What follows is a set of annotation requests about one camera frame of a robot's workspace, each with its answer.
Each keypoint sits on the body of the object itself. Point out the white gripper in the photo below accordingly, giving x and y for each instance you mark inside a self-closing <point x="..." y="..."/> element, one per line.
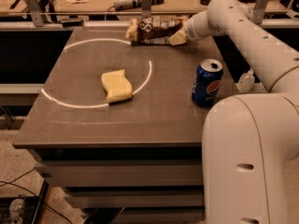
<point x="190" y="30"/>

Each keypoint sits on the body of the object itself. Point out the brown chip bag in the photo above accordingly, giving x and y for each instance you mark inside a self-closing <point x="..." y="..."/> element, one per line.
<point x="155" y="30"/>

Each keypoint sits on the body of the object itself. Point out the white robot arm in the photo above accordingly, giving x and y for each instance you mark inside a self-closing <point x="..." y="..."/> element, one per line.
<point x="247" y="137"/>

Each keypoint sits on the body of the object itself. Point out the blue pepsi can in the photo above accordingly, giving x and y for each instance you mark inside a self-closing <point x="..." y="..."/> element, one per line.
<point x="206" y="82"/>

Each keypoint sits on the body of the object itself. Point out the clear sanitizer bottle left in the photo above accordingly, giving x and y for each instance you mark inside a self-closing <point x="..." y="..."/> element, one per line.
<point x="246" y="81"/>

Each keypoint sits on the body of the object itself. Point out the yellow sponge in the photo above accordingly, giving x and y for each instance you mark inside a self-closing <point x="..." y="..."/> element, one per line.
<point x="117" y="86"/>

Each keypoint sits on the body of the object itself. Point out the grey drawer cabinet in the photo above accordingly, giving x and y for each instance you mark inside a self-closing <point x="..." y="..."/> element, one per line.
<point x="141" y="156"/>

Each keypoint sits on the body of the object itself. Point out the middle metal bracket post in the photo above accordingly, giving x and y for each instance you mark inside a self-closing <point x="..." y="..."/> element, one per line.
<point x="146" y="8"/>

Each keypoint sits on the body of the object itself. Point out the left metal bracket post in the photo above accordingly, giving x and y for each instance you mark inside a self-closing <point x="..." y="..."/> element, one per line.
<point x="35" y="12"/>

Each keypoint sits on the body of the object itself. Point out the black wire basket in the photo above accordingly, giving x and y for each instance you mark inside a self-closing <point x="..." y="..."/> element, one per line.
<point x="22" y="209"/>

